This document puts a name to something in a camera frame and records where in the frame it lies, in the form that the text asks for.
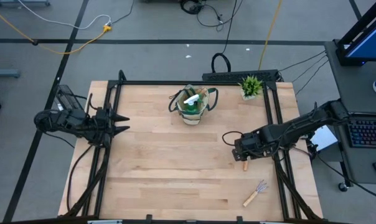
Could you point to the green plant in white pot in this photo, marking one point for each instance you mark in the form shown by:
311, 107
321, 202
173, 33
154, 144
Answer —
251, 87

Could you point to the black aluminium table frame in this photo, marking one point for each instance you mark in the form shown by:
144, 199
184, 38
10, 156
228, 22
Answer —
161, 82

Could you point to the green spray bottle white head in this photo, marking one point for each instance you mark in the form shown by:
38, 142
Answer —
192, 108

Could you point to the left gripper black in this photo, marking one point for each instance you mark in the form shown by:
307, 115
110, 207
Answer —
104, 126

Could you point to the grey computer desk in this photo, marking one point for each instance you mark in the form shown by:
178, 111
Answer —
346, 77

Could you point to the beige green-trimmed gardening bag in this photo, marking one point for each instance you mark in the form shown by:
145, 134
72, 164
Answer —
191, 119

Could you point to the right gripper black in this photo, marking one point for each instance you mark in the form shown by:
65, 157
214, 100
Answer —
247, 146

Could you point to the backlit computer keyboard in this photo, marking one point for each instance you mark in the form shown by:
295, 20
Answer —
368, 132

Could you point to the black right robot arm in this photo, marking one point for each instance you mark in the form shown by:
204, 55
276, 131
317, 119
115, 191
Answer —
300, 124

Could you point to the computer monitor on black stand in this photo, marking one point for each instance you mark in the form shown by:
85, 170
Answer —
371, 43

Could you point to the white paper sheet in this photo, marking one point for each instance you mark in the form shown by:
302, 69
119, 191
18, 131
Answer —
323, 140

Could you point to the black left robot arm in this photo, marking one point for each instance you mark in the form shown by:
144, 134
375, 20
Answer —
66, 121

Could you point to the black perforated metal box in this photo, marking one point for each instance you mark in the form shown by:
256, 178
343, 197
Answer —
237, 75

